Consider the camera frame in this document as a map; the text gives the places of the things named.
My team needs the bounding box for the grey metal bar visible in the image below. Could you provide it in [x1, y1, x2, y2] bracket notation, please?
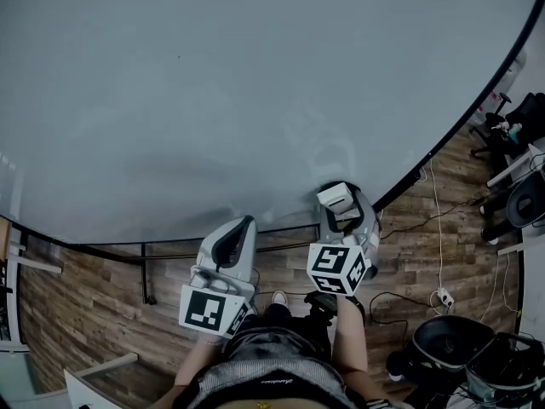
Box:
[78, 350, 140, 379]

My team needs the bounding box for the black open bag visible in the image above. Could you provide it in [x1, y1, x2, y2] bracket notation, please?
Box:
[463, 331, 545, 406]

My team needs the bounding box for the large white board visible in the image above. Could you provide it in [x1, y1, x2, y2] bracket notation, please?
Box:
[0, 0, 545, 306]

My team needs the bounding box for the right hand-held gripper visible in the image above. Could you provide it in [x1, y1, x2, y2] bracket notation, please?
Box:
[306, 185, 382, 297]

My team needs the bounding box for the person's right forearm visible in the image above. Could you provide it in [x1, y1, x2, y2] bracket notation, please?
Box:
[330, 296, 370, 377]

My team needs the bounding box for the person's left forearm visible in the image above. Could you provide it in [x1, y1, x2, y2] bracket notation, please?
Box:
[173, 334, 227, 389]

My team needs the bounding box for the black wristband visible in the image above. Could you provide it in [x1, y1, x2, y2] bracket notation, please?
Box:
[347, 296, 367, 325]

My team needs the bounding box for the white eraser block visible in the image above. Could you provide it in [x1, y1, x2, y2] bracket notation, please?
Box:
[315, 180, 364, 226]

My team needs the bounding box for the wooden table with white legs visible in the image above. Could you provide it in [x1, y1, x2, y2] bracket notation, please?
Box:
[0, 216, 66, 345]

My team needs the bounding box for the person's torso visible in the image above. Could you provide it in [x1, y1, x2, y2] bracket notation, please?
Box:
[161, 302, 410, 409]

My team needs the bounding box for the pale yellow cable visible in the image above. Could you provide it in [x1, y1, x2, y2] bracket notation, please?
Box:
[479, 249, 523, 325]

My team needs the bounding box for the thin black cable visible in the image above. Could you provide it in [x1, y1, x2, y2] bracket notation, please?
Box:
[378, 193, 491, 240]

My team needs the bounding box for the looped black cable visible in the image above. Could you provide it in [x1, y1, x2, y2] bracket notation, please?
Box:
[368, 291, 444, 327]

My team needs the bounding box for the white desk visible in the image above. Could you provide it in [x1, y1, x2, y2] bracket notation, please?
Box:
[486, 142, 545, 189]
[496, 210, 545, 344]

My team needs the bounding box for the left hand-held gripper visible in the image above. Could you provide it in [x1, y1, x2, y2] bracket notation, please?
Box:
[178, 216, 259, 338]

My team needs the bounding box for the grey glass desk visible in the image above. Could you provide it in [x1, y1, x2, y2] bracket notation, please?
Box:
[0, 341, 69, 409]

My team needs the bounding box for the black box device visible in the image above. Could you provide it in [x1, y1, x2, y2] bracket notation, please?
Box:
[303, 291, 338, 325]

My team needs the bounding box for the black office chair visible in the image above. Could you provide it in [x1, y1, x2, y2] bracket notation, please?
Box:
[469, 91, 545, 178]

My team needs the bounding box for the white cable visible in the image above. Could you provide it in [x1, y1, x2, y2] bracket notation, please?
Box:
[419, 158, 449, 297]

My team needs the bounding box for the white power strip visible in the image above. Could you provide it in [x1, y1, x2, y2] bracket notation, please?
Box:
[428, 286, 455, 308]

